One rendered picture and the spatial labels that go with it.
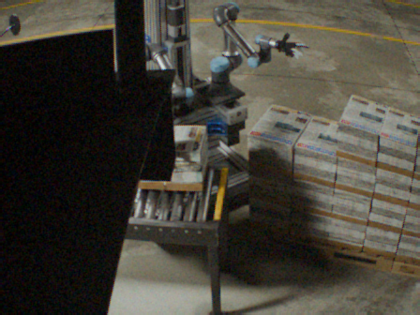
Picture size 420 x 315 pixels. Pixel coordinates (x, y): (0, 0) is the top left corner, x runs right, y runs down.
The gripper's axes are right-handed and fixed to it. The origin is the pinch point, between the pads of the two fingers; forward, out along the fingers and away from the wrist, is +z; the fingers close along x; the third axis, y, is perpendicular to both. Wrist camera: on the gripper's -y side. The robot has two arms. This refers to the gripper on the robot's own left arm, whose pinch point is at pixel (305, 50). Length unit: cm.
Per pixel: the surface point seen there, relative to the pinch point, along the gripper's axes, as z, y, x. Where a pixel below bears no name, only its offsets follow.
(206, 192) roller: -10, 29, 107
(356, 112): 47, 13, 28
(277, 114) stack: -10.7, 37.4, 27.5
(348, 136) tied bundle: 48, 19, 46
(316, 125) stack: 15.4, 37.8, 24.8
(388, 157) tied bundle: 78, 24, 45
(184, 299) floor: -20, 106, 135
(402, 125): 82, 14, 23
